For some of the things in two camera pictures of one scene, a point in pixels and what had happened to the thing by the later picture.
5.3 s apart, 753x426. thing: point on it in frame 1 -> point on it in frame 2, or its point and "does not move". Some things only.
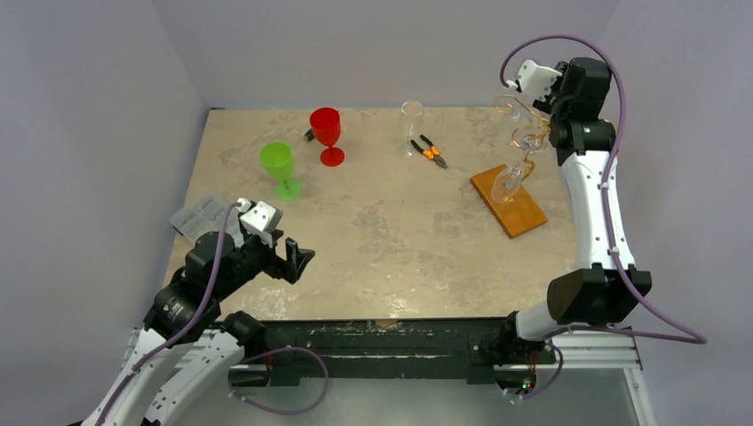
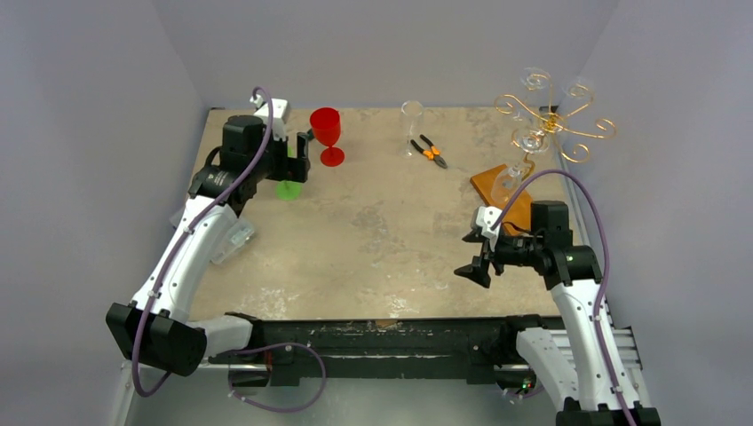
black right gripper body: [556, 98] -> [486, 255]
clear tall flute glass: [411, 113] does not move
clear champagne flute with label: [506, 183] does not move
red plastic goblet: [326, 123] does not move
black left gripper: [295, 256] -> [290, 168]
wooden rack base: [518, 216] does not move
